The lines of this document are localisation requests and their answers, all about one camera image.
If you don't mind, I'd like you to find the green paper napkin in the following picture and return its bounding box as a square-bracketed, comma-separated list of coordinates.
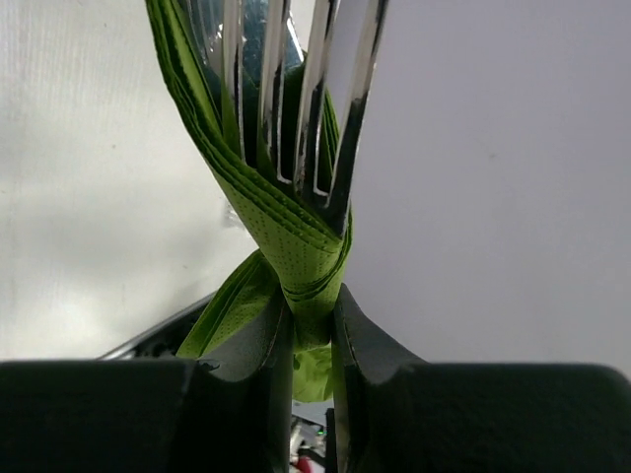
[146, 1, 352, 403]

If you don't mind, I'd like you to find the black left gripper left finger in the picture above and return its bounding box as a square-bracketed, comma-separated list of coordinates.
[1, 294, 294, 472]

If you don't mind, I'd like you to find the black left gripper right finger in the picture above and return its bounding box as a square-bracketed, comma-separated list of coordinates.
[331, 288, 630, 472]

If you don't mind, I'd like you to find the silver table knife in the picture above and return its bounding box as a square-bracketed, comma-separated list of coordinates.
[236, 0, 307, 85]

